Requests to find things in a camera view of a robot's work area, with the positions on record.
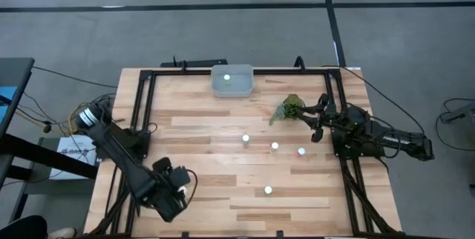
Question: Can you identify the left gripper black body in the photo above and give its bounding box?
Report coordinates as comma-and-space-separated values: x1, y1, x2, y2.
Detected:
146, 165, 192, 215

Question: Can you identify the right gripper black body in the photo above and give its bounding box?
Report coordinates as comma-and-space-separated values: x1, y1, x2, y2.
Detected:
320, 102, 352, 131

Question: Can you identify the grey plastic basket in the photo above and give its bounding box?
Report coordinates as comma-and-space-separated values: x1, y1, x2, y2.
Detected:
210, 64, 256, 99

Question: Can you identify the white cardboard box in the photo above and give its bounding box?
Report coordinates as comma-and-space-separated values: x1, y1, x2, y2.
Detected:
49, 134, 99, 181

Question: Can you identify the person's light shoe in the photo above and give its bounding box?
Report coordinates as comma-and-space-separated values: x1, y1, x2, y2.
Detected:
47, 226, 77, 239

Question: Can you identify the grey stand foot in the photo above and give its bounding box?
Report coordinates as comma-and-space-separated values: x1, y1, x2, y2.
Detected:
440, 102, 475, 125

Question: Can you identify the person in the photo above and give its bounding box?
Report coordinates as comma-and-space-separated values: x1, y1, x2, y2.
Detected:
0, 215, 49, 239

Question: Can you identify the laptop with blue screen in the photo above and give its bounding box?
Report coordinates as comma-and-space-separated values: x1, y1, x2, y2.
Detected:
0, 85, 19, 123

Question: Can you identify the dark desk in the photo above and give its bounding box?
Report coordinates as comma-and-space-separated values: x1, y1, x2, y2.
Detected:
0, 57, 99, 188

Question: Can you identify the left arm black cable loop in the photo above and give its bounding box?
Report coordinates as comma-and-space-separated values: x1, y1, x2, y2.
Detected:
185, 167, 200, 197

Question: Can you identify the long black cable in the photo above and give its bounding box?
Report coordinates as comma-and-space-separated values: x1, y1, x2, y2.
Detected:
321, 64, 427, 138

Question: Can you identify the black aluminium table frame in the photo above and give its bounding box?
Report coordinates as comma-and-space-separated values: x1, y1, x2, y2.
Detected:
87, 66, 400, 239

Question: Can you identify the black looped floor cable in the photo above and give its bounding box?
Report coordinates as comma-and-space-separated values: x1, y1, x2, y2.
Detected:
435, 97, 475, 152

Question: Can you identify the cable bundle with yellow wire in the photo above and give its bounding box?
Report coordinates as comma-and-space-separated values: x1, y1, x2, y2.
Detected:
14, 92, 116, 137

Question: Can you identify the thin black floor cable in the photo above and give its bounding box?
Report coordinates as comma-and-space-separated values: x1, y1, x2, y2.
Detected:
32, 65, 119, 90

